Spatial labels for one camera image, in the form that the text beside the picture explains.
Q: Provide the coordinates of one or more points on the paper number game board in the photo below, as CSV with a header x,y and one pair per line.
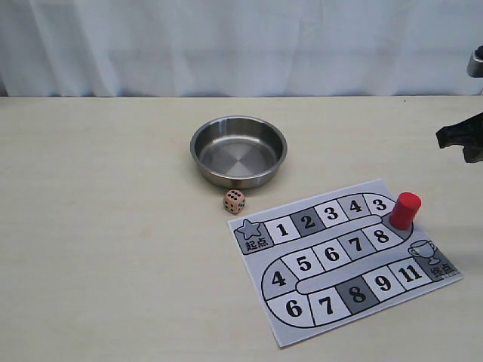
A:
x,y
331,259

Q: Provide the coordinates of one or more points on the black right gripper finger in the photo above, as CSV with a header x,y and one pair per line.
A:
x,y
465,133
473,152

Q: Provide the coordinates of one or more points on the wooden die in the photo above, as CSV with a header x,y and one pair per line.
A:
x,y
234,201

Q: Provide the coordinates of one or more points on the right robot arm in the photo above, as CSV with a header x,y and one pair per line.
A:
x,y
474,67

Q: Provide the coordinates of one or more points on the round stainless steel bowl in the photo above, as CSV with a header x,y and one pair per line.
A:
x,y
238,151

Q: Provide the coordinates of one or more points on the red cylinder game piece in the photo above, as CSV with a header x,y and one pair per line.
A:
x,y
406,208

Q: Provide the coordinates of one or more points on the white curtain backdrop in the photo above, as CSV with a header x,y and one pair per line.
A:
x,y
238,48

